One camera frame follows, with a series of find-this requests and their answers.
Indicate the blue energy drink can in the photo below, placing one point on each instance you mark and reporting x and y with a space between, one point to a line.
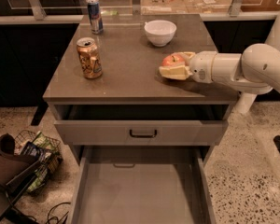
95 17

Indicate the gold soda can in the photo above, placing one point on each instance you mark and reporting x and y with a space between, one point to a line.
89 57

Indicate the grey middle drawer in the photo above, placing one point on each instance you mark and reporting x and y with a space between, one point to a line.
141 185

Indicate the wire basket with snack bags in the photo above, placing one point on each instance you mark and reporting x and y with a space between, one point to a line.
46 149

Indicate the white diagonal pole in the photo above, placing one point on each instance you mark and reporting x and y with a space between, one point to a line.
261 62

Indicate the grey top drawer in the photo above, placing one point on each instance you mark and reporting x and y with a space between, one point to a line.
143 125

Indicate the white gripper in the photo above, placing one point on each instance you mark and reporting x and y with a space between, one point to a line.
202 66

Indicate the red apple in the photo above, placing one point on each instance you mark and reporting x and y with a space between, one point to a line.
173 60

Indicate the grey drawer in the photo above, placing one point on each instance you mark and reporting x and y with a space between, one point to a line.
141 185
143 125

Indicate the grey drawer cabinet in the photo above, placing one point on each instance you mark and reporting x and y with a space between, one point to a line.
130 72

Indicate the white ceramic bowl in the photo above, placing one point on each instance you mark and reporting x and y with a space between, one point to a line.
160 32

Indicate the cardboard box left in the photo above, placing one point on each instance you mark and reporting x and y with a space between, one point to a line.
163 7

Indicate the brown chair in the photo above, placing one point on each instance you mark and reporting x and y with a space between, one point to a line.
16 173

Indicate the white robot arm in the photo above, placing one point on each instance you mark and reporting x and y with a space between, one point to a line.
227 70

